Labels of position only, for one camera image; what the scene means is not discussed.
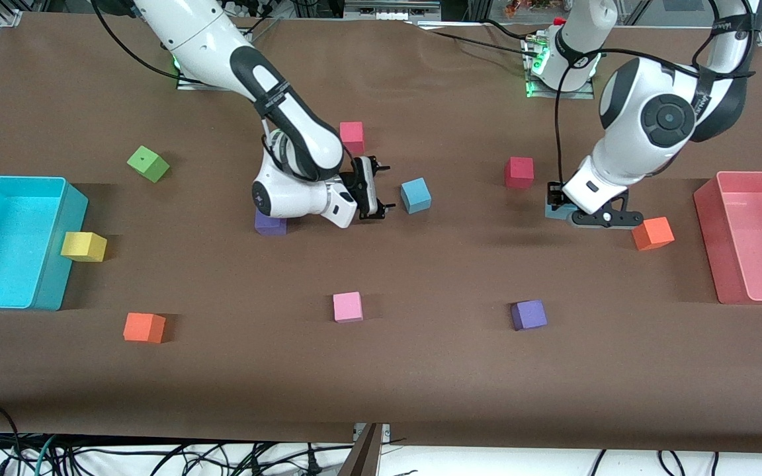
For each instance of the light blue foam cube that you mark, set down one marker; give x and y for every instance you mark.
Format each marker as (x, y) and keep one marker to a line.
(555, 215)
(415, 195)

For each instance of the red foam cube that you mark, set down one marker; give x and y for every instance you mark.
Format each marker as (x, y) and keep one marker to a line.
(518, 172)
(353, 135)

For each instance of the orange foam cube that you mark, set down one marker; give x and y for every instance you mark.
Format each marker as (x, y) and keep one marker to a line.
(652, 233)
(143, 328)

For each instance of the green foam cube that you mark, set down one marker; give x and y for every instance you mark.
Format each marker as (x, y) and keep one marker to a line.
(148, 164)

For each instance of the purple foam cube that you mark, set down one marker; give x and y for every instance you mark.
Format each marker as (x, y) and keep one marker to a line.
(270, 227)
(528, 315)

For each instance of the orange background clutter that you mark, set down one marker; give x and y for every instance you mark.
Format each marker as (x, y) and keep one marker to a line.
(533, 6)

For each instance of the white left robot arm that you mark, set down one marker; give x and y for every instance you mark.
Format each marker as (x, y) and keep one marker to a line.
(632, 125)

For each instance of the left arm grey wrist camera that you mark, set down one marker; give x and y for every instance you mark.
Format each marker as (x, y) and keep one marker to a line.
(606, 218)

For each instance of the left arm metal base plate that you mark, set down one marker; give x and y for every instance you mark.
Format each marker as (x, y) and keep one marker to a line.
(569, 95)

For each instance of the grey metal frame piece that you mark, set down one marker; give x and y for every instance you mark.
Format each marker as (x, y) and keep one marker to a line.
(391, 12)

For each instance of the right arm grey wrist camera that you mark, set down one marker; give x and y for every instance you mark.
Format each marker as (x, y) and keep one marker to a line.
(362, 185)

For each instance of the pink plastic bin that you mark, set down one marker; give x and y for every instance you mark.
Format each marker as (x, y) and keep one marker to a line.
(761, 244)

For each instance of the pink foam cube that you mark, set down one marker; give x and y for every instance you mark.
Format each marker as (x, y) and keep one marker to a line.
(348, 307)

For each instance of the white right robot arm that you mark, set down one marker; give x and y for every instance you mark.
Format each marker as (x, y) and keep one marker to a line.
(196, 33)

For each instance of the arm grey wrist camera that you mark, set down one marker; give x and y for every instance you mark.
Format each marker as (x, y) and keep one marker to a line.
(606, 218)
(362, 185)

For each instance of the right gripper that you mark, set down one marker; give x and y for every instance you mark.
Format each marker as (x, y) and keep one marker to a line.
(362, 188)

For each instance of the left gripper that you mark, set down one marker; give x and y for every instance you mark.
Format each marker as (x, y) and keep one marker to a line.
(555, 194)

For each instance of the yellow foam cube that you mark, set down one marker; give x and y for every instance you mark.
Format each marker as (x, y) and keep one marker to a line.
(83, 246)

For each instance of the silver table edge bracket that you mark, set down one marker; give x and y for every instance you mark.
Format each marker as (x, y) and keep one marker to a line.
(384, 431)

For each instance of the brown table cover sheet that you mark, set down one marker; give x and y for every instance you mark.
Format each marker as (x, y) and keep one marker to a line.
(421, 370)

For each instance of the dark metal post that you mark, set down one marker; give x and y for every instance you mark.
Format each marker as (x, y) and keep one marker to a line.
(364, 457)

